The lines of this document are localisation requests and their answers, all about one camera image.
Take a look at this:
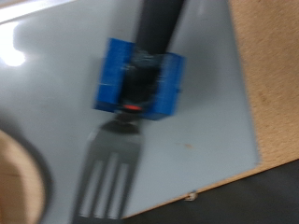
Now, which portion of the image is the metal spatula with blue block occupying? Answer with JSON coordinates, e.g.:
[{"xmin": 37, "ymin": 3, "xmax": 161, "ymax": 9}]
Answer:
[{"xmin": 71, "ymin": 0, "xmax": 187, "ymax": 224}]

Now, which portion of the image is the silver toaster oven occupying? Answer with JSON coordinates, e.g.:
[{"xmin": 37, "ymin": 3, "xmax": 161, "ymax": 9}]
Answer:
[{"xmin": 0, "ymin": 0, "xmax": 262, "ymax": 224}]

